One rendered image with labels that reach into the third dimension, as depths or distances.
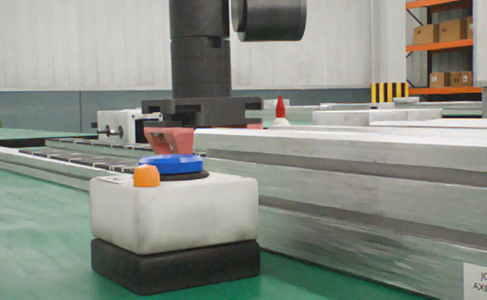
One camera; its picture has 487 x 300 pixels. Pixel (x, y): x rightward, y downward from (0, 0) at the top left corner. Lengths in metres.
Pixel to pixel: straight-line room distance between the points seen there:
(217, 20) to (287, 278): 0.30
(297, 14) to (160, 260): 0.34
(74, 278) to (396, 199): 0.20
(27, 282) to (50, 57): 11.65
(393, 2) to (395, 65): 0.73
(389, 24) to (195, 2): 8.14
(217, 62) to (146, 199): 0.29
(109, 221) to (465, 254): 0.20
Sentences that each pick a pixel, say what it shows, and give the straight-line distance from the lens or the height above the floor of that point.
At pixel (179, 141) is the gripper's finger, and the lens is 0.64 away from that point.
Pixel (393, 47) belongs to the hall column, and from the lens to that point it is 8.80.
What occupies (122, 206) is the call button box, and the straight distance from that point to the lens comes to 0.42.
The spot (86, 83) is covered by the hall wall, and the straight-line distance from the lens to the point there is 12.21.
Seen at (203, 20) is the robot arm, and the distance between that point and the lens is 0.66.
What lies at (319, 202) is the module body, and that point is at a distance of 0.45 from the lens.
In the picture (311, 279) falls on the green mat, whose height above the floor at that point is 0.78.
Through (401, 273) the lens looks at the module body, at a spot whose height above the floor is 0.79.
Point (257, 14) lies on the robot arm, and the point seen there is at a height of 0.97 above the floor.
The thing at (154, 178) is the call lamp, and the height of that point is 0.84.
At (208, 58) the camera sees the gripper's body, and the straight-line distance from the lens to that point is 0.66.
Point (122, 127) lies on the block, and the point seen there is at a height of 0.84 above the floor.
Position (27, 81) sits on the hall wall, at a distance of 11.94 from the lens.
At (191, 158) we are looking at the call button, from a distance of 0.43.
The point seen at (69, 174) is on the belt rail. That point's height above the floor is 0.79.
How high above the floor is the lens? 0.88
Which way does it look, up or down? 3 degrees down
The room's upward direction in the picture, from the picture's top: 1 degrees counter-clockwise
